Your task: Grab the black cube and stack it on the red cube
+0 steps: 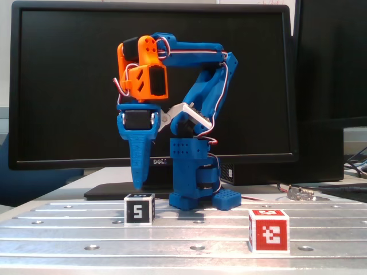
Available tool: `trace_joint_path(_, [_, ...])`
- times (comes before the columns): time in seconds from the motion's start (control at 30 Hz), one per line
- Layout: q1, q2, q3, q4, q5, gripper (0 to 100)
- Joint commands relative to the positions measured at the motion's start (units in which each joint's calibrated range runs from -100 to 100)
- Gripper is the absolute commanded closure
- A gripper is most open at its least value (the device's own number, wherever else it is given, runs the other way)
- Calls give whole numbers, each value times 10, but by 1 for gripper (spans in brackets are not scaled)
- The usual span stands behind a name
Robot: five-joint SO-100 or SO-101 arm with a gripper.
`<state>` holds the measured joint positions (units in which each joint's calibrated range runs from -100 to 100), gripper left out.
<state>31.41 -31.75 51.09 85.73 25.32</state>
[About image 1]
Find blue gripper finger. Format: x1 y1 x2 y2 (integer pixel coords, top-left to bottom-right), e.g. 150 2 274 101
116 111 160 191

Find blue gripper body with servo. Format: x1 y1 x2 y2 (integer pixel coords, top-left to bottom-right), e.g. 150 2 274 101
116 103 160 130

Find dark blue chair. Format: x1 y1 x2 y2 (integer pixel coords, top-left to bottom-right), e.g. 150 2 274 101
0 137 84 207

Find wrist camera on white mount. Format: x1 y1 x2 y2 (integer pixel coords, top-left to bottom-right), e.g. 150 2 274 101
158 101 216 133

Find red cube with white marker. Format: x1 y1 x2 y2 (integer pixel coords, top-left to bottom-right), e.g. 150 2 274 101
248 209 291 254

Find small controller circuit board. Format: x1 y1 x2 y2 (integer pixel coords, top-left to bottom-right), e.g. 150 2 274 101
286 185 330 202

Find black Dell monitor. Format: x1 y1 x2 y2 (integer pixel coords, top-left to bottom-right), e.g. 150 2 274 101
8 0 299 201

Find red white servo cable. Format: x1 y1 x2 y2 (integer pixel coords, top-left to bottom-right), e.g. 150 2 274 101
240 183 290 201

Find large black side monitor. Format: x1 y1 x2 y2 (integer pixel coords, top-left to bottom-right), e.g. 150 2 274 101
292 0 367 128

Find aluminium slotted base plate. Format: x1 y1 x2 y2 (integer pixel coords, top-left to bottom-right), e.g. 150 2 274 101
0 200 367 272

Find black power cable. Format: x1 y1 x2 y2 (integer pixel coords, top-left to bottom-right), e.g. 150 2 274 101
318 183 367 193

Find tangled black cables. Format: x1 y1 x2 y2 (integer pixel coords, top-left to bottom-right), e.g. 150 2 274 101
343 147 367 176

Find black cube with white marker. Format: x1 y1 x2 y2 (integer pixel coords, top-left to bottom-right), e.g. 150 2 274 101
123 193 156 226

